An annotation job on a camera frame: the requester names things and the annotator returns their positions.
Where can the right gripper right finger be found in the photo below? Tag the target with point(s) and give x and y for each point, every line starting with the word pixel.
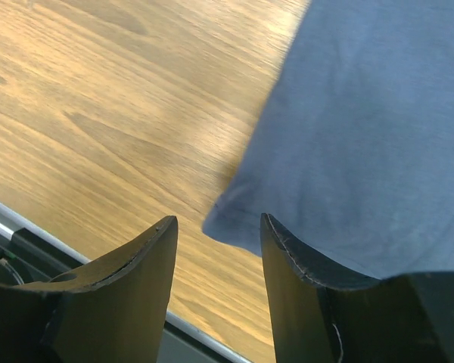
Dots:
pixel 322 311

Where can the aluminium frame rail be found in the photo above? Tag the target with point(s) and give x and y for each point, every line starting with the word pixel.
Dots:
pixel 98 272

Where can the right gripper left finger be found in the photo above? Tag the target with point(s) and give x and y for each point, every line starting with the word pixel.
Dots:
pixel 109 302

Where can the blue tank top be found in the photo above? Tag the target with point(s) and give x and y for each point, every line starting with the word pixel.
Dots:
pixel 354 150

